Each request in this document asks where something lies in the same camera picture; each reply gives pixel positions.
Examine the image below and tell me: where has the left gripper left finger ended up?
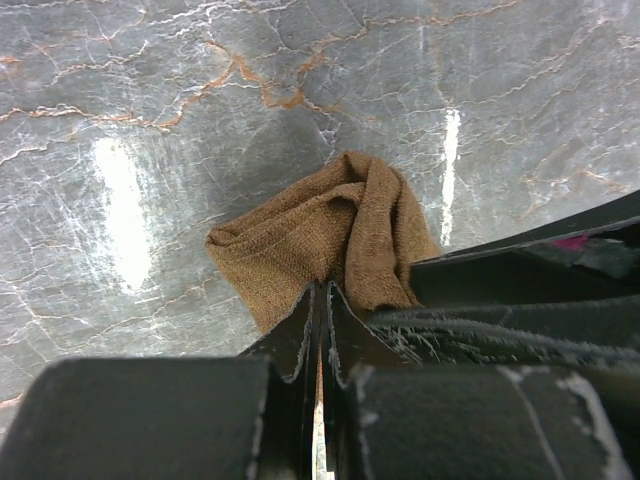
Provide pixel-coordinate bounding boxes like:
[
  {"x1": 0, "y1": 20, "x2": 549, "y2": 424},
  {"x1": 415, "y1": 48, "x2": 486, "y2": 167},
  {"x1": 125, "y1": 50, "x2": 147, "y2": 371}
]
[{"x1": 1, "y1": 284, "x2": 320, "y2": 479}]

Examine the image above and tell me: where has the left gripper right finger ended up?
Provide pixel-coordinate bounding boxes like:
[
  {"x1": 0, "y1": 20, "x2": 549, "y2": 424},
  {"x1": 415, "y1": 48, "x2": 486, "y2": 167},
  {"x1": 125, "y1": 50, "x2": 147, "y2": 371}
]
[{"x1": 321, "y1": 284, "x2": 635, "y2": 479}]

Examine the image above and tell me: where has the brown cloth napkin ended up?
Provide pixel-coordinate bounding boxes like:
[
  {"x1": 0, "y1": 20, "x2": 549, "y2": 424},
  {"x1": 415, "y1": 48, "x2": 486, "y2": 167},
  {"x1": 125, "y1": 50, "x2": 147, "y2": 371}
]
[{"x1": 206, "y1": 151, "x2": 439, "y2": 333}]

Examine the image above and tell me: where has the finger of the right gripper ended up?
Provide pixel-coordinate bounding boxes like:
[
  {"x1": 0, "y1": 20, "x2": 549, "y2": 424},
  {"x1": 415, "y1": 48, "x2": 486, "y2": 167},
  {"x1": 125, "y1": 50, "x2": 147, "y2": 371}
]
[
  {"x1": 410, "y1": 192, "x2": 639, "y2": 308},
  {"x1": 368, "y1": 295, "x2": 639, "y2": 370}
]

